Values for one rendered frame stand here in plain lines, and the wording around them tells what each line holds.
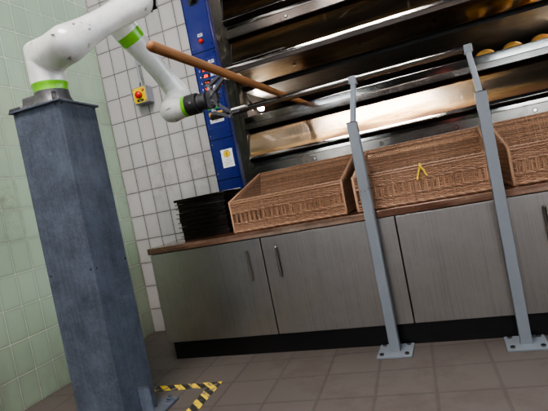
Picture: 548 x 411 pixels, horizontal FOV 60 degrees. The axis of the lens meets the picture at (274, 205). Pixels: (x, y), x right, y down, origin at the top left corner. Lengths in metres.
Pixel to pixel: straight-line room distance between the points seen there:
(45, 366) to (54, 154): 1.16
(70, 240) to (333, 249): 1.03
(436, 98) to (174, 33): 1.54
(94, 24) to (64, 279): 0.91
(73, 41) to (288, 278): 1.26
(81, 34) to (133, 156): 1.40
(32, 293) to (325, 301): 1.39
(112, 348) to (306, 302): 0.83
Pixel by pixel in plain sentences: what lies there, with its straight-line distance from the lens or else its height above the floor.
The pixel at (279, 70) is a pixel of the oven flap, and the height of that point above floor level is 1.37.
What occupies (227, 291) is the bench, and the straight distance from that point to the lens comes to 2.26.
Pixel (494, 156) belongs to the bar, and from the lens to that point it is 1.90.
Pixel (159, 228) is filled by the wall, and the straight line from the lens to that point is 3.04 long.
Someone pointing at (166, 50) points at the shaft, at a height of 1.18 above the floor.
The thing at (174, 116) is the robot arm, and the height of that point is 1.16.
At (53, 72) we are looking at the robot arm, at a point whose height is 1.31.
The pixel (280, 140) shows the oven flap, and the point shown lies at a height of 1.01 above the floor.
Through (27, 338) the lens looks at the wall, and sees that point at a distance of 2.54.
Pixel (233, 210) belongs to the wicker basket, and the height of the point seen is 0.69.
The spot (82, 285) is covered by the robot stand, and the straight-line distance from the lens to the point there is 1.81.
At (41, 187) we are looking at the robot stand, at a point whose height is 0.92.
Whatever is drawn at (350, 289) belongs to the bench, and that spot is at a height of 0.27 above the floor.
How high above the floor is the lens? 0.75
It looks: 2 degrees down
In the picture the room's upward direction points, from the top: 11 degrees counter-clockwise
